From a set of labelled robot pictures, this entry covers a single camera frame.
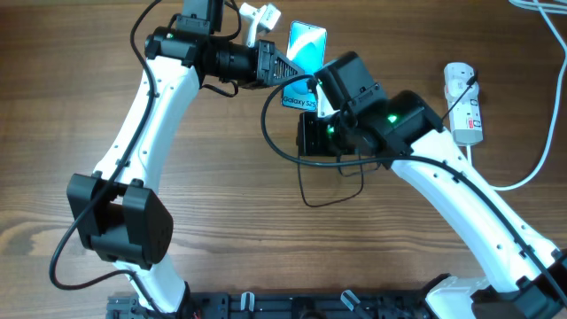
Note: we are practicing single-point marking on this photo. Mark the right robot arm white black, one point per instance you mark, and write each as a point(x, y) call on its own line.
point(524, 273)

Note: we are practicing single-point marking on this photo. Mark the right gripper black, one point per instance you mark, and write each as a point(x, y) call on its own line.
point(307, 138)

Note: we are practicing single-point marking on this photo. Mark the white power strip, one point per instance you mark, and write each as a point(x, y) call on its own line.
point(464, 116)

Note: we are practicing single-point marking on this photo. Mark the white charger adapter plug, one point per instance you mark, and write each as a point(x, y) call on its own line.
point(455, 87)

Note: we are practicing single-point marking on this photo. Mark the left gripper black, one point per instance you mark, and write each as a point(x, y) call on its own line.
point(266, 57)

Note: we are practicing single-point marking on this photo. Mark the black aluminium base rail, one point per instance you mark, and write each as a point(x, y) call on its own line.
point(221, 305)

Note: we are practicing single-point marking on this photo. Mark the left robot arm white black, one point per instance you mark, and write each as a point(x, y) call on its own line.
point(117, 211)

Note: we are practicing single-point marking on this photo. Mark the smartphone with teal screen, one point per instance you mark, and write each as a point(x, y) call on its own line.
point(306, 48)

